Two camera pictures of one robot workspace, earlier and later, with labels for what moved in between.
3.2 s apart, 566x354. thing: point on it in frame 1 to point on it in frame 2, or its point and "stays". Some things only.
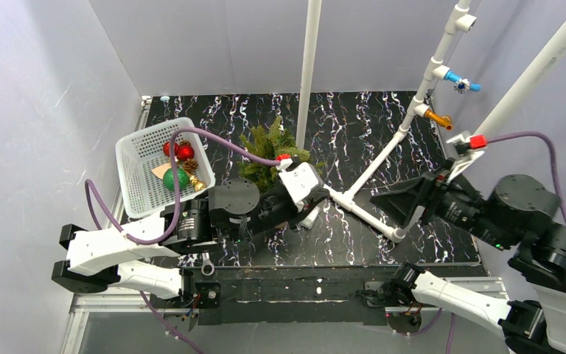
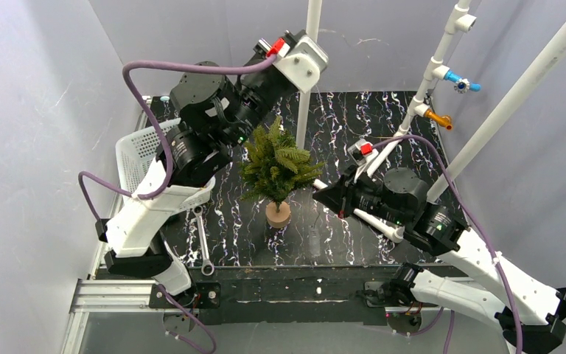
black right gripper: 432,194 to 347,196
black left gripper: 286,207 to 270,77
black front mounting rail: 322,296 stays
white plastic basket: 143,192 stays
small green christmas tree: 270,144 stays
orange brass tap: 444,121 stays
